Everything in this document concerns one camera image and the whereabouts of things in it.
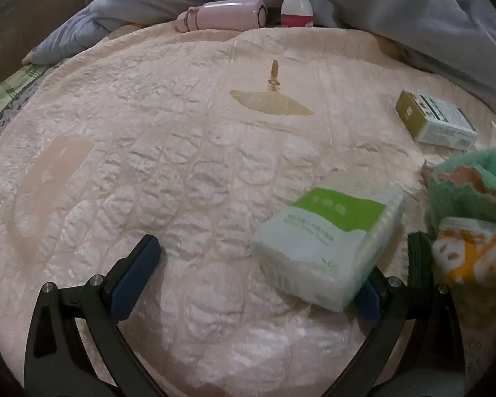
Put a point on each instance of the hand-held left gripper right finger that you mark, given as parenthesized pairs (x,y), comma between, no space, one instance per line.
(370,304)

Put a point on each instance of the white green tissue pack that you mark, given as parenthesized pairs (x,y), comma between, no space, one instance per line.
(326,248)

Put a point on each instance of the blue-grey quilt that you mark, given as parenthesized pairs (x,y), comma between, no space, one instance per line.
(376,4)

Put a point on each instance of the olive and white carton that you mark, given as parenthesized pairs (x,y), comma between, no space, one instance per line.
(438,120)

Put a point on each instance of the white bottle pink label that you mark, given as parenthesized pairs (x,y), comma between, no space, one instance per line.
(296,6)

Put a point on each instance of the green plaid sheet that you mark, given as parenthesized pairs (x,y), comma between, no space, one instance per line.
(8,91)

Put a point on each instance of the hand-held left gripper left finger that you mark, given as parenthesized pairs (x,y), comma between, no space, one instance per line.
(134,273)

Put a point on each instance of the peach fringed bedspread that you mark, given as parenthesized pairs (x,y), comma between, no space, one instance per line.
(169,153)

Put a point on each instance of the dark green cloth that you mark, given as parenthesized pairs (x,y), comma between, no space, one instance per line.
(420,260)

